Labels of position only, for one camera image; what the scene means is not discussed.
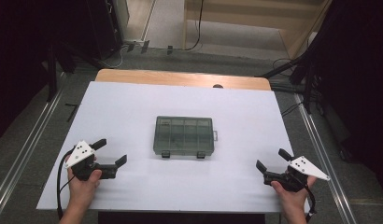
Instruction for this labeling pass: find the grey transparent compartment box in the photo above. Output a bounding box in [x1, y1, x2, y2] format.
[152, 115, 219, 160]

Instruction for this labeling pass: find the person's right hand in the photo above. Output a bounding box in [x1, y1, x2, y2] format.
[270, 175, 319, 217]

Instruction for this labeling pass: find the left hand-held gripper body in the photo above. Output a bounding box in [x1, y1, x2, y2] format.
[64, 140, 118, 182]

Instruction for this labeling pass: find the black angled floor bracket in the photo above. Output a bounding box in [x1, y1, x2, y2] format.
[64, 102, 80, 123]

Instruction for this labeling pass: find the black cabinet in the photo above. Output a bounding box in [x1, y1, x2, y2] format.
[84, 0, 125, 61]

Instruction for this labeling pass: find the wooden table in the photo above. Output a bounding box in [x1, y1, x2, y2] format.
[94, 68, 272, 91]

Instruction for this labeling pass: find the white board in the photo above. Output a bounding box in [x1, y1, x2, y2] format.
[35, 81, 311, 215]

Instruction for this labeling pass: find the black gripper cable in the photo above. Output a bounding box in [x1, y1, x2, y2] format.
[56, 148, 76, 220]
[303, 182, 318, 223]

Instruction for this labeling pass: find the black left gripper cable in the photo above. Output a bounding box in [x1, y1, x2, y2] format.
[56, 148, 76, 220]

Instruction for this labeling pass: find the black metal stand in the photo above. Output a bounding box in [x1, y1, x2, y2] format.
[44, 42, 61, 104]

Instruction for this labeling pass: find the hanging black cable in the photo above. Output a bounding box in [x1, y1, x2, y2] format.
[183, 0, 206, 52]

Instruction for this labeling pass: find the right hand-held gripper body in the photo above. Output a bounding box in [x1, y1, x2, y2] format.
[262, 155, 332, 193]

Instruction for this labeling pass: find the white floor cable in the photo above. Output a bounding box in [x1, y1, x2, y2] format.
[100, 44, 129, 70]

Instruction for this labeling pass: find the aluminium floor rail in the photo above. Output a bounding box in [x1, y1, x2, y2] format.
[292, 92, 358, 224]
[0, 72, 68, 213]

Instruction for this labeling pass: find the black tripod stand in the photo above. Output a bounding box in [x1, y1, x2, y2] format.
[255, 50, 323, 115]

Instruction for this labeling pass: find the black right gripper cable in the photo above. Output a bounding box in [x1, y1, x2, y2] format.
[303, 182, 318, 223]

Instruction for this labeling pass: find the thin black floor cable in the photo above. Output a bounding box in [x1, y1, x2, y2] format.
[271, 57, 295, 75]
[280, 101, 304, 118]

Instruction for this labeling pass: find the person's left hand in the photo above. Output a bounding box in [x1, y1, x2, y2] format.
[65, 154, 103, 207]

